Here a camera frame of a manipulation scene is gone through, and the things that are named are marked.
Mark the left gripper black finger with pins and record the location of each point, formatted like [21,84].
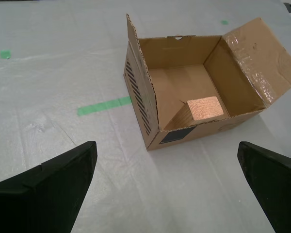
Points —
[38,201]
[276,189]

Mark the light wooden block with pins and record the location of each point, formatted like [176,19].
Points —
[205,108]

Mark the brown cardboard box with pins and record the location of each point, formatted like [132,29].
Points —
[232,80]

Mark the green tape strip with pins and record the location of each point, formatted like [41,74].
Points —
[99,106]

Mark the green tape piece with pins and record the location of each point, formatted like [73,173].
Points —
[4,54]
[224,22]

